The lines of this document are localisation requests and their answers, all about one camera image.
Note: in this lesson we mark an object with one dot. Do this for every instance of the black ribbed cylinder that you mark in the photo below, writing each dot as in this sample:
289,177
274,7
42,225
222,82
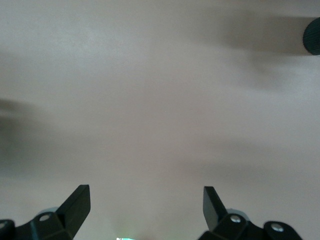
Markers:
313,36

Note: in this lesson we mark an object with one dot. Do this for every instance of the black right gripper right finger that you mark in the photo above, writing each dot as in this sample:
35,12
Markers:
225,227

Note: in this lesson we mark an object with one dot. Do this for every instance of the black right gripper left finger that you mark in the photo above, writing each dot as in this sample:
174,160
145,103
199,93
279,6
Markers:
62,225

